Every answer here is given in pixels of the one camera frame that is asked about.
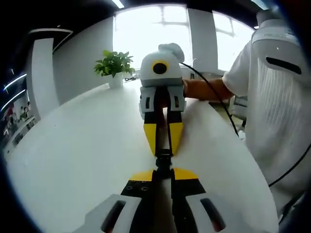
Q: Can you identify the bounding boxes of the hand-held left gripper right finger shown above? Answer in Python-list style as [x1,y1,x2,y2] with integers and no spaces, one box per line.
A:
[171,167,243,233]

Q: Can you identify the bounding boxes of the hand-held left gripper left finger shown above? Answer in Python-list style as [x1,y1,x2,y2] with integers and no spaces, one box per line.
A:
[72,168,157,233]

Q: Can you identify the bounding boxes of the black plastic buckle socket part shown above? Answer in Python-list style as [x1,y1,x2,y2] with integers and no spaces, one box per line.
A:
[156,148,173,160]

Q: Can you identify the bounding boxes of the black plastic buckle prong part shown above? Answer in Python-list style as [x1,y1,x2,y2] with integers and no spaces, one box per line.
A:
[155,157,174,180]

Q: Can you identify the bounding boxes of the green plant in white pot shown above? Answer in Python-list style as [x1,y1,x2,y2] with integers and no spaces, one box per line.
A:
[94,50,136,89]

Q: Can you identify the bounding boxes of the person in white shirt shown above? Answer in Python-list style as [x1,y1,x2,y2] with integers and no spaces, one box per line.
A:
[221,36,311,219]

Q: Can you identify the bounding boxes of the white chest-worn device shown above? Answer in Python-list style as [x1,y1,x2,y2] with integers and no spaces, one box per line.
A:
[251,9,305,76]

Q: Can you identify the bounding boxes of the ceiling light strip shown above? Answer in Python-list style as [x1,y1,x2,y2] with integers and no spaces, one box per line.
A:
[0,89,27,112]
[2,73,28,90]

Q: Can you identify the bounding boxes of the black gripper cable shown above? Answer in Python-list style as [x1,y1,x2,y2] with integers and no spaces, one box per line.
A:
[181,62,241,137]

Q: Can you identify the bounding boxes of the black device cable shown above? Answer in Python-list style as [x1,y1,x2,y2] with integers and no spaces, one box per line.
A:
[268,142,311,188]

